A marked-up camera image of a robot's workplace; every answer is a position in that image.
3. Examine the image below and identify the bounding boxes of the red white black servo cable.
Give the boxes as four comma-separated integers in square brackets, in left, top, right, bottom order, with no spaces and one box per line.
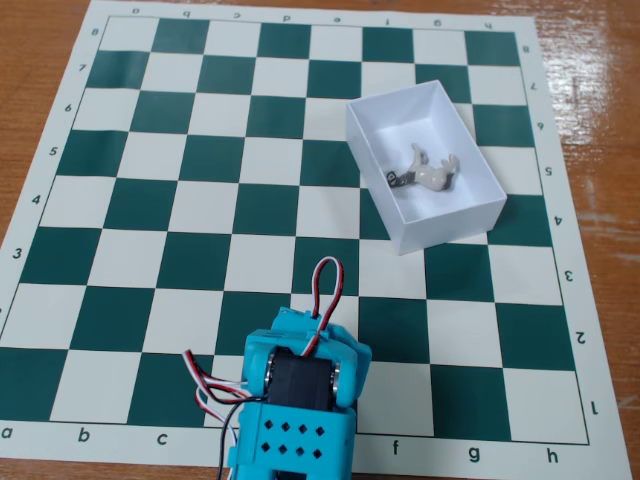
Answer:
[193,387,246,480]
[182,348,253,405]

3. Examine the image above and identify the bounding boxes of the green and white chessboard mat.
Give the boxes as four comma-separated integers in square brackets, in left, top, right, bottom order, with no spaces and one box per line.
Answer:
[0,0,634,474]

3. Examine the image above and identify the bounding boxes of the cyan gripper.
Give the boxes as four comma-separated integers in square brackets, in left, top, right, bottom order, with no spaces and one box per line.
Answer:
[271,305,352,347]

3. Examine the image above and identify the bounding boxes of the red white black looped cable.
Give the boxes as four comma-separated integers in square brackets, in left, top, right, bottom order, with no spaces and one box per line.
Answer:
[299,256,346,357]

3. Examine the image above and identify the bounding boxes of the white rectangular open box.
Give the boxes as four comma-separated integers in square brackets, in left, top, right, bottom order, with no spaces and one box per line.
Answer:
[345,79,509,257]

